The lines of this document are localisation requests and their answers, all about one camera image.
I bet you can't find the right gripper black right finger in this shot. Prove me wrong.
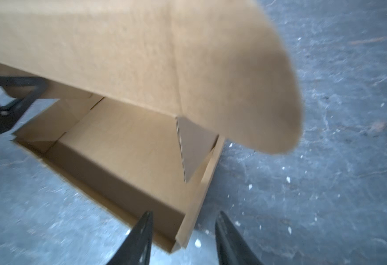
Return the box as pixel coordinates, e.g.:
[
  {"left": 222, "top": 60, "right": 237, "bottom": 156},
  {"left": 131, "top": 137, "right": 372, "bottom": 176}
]
[{"left": 215, "top": 211, "right": 263, "bottom": 265}]

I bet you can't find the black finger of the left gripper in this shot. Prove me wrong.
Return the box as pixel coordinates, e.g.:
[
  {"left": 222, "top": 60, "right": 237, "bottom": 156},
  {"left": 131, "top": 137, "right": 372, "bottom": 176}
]
[{"left": 0, "top": 74, "right": 49, "bottom": 153}]

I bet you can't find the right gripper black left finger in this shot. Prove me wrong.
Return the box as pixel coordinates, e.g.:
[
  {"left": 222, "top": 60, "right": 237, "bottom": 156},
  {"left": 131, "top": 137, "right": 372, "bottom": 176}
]
[{"left": 107, "top": 211, "right": 153, "bottom": 265}]

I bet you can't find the brown cardboard box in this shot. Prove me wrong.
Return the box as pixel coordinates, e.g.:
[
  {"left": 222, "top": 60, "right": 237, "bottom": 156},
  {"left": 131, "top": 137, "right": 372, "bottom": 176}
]
[{"left": 0, "top": 1, "right": 302, "bottom": 253}]

